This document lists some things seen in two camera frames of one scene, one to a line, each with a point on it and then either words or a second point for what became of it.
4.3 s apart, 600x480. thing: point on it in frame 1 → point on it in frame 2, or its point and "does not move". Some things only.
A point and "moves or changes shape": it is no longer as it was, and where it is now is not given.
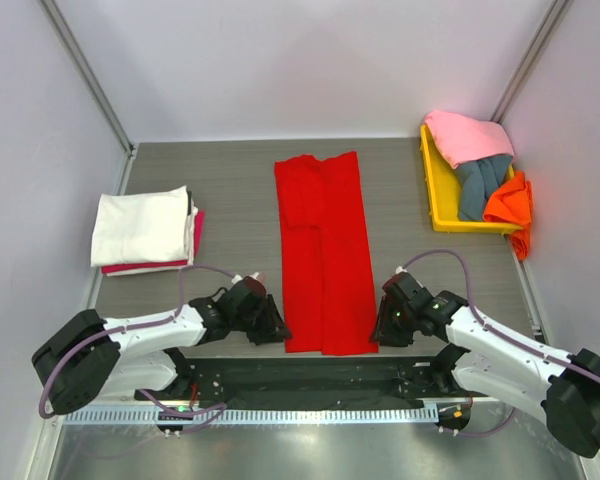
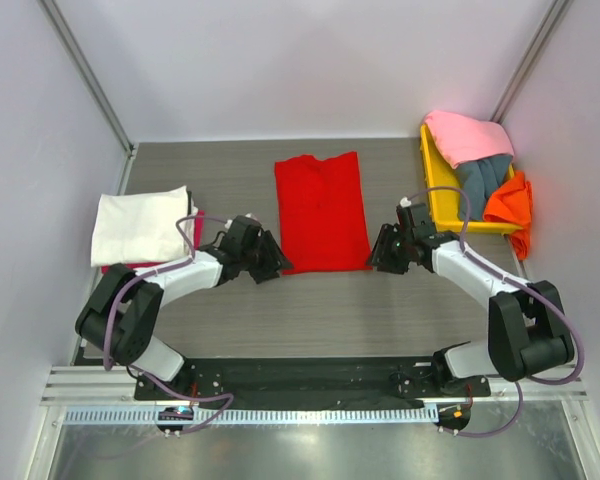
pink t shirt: [461, 138] does not move
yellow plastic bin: [442, 180] does not move
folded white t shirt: [143, 227] does not move
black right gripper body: [390, 328] → [393, 250]
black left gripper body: [261, 324] → [262, 259]
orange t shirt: [511, 203] does not move
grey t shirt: [477, 181] does not move
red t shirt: [327, 297] moves or changes shape
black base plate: [311, 382] does not move
